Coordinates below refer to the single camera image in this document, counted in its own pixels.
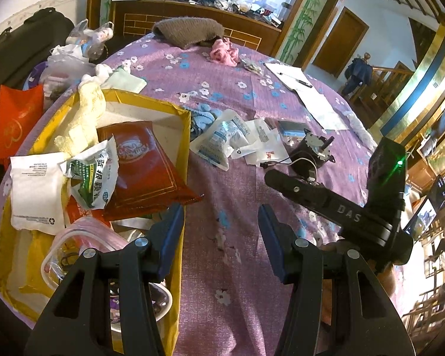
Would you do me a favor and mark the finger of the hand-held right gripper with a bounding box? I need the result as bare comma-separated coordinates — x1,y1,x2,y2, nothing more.
264,170,336,216

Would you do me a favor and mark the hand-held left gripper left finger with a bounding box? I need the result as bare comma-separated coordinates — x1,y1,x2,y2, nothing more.
24,203,186,356

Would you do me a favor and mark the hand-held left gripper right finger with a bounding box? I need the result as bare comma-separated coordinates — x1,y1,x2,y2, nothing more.
258,204,418,356

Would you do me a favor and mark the white bowl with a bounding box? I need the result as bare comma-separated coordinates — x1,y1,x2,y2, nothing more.
109,282,173,336

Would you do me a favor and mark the red foil packet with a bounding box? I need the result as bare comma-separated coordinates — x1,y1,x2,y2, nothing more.
96,120,204,221

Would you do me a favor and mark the clear zip bag pink seal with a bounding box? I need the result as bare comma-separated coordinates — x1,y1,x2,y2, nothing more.
41,217,128,286

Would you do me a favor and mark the green white powder packet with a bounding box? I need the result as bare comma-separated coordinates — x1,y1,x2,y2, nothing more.
61,135,119,210

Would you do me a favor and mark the yellow cardboard box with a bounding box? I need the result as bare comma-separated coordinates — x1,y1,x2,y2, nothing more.
0,89,192,356

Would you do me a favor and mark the white packet red print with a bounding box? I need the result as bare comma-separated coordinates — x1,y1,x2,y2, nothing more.
9,152,69,236

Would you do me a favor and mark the yellow padded envelope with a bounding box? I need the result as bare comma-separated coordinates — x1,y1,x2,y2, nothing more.
18,230,65,293

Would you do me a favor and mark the cream foam netting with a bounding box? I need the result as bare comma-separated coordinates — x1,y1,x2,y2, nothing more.
54,82,108,156

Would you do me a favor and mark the person's right hand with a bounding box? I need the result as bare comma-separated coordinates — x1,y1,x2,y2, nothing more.
319,240,403,303

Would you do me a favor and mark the black electric motor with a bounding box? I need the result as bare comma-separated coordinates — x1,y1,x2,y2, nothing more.
289,129,336,179

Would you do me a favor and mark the white pouch red mark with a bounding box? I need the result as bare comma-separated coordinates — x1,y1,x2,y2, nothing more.
245,139,292,167

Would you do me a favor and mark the white cloth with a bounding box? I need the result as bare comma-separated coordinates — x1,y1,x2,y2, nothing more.
347,111,378,152

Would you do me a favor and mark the small grey box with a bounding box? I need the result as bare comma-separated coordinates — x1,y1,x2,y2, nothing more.
278,120,310,138

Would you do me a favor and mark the purple floral blanket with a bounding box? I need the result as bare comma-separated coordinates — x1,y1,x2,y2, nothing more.
0,35,412,356

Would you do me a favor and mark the small white pouch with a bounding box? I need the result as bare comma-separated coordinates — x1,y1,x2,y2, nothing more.
245,119,273,145

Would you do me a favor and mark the white paper sheet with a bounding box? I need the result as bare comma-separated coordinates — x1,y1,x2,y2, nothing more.
264,62,321,91
296,87,351,131

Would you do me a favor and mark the wooden stair railing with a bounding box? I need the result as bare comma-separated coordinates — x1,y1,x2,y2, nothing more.
350,61,416,119

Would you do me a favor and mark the clear desiccant packet blue print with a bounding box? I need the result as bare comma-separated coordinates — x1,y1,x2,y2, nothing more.
190,109,251,171

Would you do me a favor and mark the black pen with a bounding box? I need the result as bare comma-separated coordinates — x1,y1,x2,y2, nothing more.
277,72,314,89

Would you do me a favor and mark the blue cloth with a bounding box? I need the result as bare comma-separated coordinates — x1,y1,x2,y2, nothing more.
189,106,223,138

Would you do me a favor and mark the clear bag of small parts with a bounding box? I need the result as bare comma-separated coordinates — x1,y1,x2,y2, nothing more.
241,58,265,75

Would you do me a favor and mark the brown wooden door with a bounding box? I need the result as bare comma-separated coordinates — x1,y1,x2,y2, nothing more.
313,7,369,78

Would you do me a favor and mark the pink cloth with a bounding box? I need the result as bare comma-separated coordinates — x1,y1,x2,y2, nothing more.
209,38,241,67

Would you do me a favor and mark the pale green wipes packet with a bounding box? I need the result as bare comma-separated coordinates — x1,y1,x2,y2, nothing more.
104,66,147,94

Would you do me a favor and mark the white cotton toy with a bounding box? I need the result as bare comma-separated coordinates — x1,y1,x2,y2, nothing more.
82,63,114,84

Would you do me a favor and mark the red plastic bag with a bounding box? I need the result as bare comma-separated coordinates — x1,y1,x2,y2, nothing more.
0,83,45,166

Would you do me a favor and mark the brown knitted cloth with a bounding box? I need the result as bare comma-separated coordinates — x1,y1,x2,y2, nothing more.
152,18,225,50

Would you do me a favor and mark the white plastic bag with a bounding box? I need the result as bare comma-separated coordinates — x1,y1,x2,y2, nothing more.
41,44,97,97

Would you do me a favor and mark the wooden cabinet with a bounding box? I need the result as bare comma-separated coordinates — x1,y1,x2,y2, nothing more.
111,0,282,56

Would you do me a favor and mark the clear plastic bag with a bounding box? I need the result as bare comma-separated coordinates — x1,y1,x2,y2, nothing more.
66,19,115,62

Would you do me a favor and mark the black fabric bag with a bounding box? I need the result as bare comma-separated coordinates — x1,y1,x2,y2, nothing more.
0,7,75,119

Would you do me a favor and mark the white motor cable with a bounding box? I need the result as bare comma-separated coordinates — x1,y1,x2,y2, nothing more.
260,158,320,182

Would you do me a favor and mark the dark jacket on post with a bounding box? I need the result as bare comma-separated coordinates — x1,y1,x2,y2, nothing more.
341,54,373,97

